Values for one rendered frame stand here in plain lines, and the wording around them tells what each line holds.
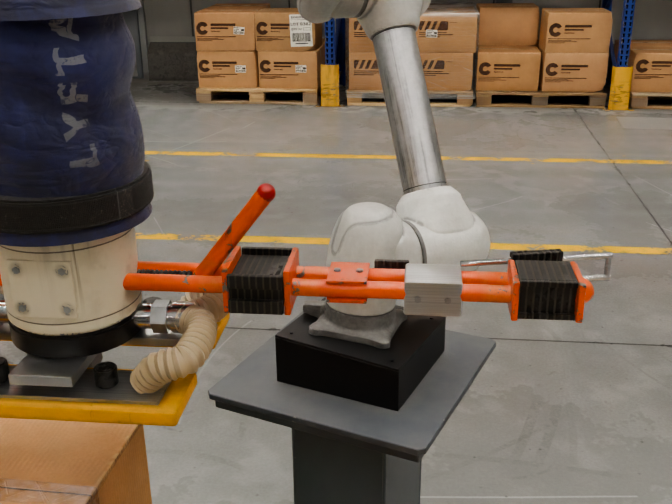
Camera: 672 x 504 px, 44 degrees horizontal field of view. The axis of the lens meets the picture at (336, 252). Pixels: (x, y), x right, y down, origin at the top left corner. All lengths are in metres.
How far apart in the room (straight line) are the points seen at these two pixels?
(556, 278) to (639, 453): 2.10
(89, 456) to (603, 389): 2.42
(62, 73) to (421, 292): 0.48
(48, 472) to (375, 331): 0.77
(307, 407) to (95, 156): 0.93
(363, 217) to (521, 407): 1.65
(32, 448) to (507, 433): 2.01
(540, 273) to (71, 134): 0.57
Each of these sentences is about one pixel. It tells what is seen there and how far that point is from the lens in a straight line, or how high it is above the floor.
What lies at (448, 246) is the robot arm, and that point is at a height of 1.03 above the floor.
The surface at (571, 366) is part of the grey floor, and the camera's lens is 3.54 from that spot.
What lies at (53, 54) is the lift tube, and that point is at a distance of 0.96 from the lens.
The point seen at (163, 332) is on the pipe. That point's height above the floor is 1.20.
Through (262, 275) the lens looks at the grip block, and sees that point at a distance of 1.01.
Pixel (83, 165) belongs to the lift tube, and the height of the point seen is 1.44.
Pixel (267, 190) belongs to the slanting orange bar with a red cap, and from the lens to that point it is 1.01.
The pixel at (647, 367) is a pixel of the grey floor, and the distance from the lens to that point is 3.62.
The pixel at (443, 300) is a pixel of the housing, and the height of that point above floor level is 1.26.
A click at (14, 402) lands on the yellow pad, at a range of 1.09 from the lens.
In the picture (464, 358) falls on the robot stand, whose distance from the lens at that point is 1.96.
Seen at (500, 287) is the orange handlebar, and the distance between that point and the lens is 1.03.
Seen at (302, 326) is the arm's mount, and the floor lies 0.86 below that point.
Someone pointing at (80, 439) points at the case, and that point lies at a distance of 1.38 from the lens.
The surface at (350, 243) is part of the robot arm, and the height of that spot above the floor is 1.07.
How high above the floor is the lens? 1.69
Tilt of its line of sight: 22 degrees down
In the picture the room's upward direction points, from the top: 1 degrees counter-clockwise
